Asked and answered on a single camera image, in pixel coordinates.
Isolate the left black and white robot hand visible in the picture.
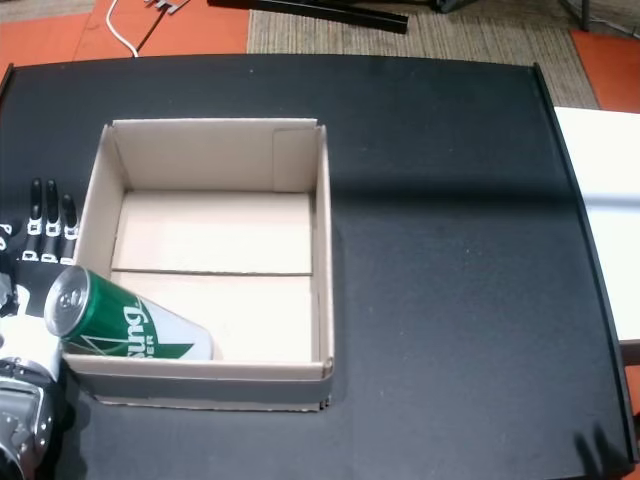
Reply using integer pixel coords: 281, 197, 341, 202
0, 178, 81, 382

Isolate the green and white soda can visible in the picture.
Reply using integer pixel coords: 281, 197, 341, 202
43, 264, 215, 362

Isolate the open cardboard box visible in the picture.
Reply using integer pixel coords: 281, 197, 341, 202
62, 117, 335, 414

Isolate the long black metal bar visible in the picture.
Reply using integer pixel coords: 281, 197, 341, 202
207, 0, 410, 35

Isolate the black stand base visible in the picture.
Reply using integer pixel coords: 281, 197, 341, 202
432, 0, 490, 15

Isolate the white table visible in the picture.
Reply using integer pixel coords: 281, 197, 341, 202
552, 105, 640, 346

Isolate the black metal stand leg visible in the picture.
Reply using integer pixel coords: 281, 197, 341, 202
556, 0, 640, 39

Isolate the white cable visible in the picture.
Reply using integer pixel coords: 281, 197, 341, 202
107, 0, 141, 57

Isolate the thin black cable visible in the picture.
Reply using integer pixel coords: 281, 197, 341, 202
135, 0, 191, 52

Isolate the grey comb-shaped metal bracket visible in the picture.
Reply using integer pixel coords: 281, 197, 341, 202
144, 0, 192, 15

